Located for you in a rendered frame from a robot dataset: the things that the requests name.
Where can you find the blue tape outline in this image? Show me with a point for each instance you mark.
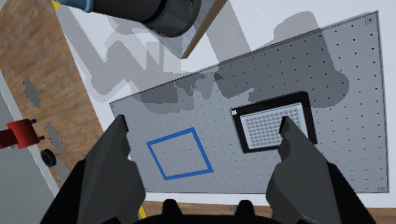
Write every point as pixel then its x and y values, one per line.
pixel 209 170

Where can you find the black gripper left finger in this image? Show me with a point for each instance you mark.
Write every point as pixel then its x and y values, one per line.
pixel 103 188

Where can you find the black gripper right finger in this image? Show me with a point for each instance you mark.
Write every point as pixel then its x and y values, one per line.
pixel 305 188

